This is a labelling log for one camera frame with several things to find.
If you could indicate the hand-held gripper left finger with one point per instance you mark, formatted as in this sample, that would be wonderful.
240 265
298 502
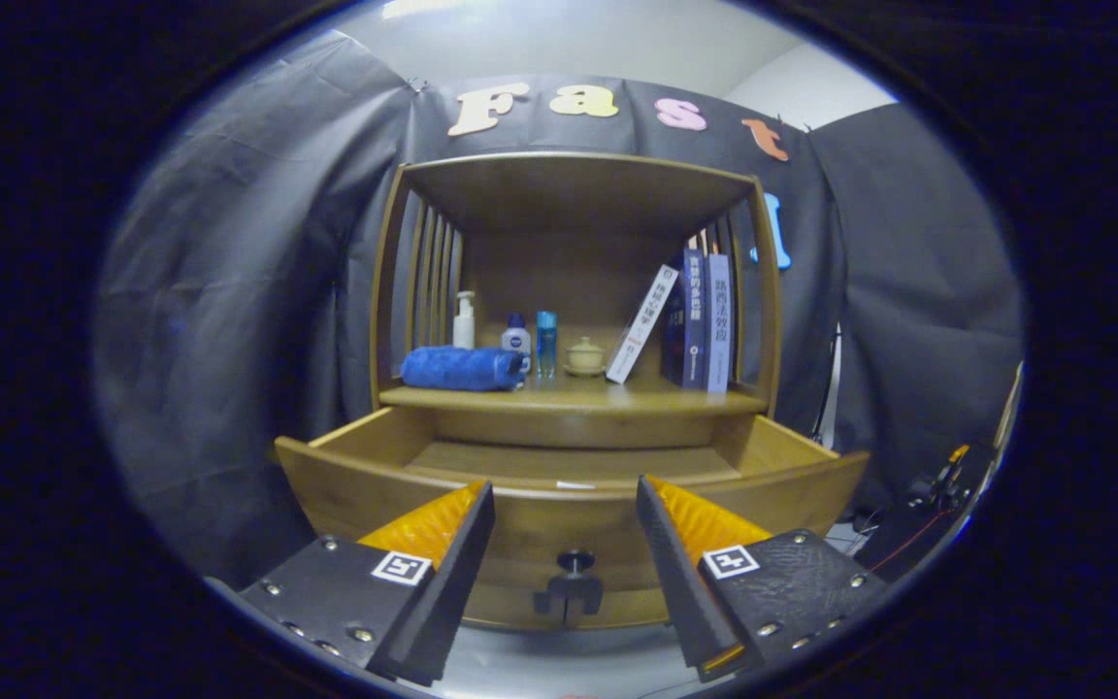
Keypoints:
452 592

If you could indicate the black tripod stand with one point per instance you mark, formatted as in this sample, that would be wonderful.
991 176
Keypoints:
826 388

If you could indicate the black book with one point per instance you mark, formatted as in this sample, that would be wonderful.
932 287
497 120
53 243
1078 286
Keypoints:
673 335

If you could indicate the clear blue bottle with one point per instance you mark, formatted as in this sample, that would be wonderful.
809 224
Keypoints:
546 345

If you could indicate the white book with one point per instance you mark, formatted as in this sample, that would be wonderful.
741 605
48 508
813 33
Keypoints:
641 325

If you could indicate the white pump bottle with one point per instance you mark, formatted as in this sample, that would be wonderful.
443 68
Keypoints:
464 330

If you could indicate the blue folded towel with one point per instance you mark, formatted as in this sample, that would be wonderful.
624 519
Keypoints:
462 369

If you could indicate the light purple book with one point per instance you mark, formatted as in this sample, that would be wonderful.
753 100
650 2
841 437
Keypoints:
718 325

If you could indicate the wooden cabinet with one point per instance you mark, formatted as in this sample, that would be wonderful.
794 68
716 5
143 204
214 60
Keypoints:
559 272

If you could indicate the small white blue-capped bottle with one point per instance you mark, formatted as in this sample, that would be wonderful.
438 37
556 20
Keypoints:
516 342

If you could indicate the beige lidded teacup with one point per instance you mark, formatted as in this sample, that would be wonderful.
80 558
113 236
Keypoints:
585 357

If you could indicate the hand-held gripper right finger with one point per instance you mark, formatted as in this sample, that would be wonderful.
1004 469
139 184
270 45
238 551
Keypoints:
680 582

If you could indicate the wooden countertop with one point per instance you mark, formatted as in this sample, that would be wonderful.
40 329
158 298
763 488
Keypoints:
617 395

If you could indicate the black equipment with orange clip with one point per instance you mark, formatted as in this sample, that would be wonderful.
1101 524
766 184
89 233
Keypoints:
937 481

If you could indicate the dark blue book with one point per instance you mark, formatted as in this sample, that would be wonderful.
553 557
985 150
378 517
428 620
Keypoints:
694 320

